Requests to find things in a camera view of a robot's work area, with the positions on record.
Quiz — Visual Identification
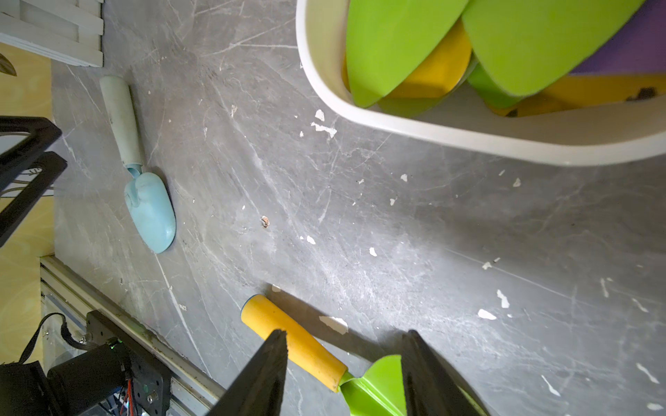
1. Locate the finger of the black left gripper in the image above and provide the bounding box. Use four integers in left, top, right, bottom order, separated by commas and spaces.
0, 115, 69, 248

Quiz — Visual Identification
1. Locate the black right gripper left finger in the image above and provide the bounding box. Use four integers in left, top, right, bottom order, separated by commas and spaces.
207, 329, 288, 416

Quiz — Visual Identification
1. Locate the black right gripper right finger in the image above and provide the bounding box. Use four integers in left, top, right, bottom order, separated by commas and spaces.
402, 329, 488, 416

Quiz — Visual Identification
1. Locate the light blue shovel pale handle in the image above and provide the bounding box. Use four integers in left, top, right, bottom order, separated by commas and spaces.
100, 76, 176, 254

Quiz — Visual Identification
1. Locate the light green trowel wooden handle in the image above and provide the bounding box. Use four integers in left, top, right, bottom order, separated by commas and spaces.
378, 55, 479, 118

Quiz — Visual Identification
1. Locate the green leaf shovel yellow handle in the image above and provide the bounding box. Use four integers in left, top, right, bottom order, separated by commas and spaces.
468, 63, 525, 109

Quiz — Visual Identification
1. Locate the yellow scoop with yellow handle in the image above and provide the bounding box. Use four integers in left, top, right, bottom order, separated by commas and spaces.
340, 17, 473, 101

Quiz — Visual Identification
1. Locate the yellow square shovel yellow handle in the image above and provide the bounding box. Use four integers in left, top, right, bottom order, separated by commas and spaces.
487, 74, 665, 117

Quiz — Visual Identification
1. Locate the purple shovel pink handle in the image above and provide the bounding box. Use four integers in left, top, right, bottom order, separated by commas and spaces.
571, 0, 666, 76

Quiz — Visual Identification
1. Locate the white plastic storage box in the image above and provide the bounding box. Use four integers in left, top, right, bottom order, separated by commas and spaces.
295, 1, 665, 166

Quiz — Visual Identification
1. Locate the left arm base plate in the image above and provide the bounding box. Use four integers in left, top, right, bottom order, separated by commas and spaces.
87, 310, 172, 415

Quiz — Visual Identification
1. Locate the left circuit board with wires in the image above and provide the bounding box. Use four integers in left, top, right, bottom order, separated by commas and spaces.
98, 379, 142, 416

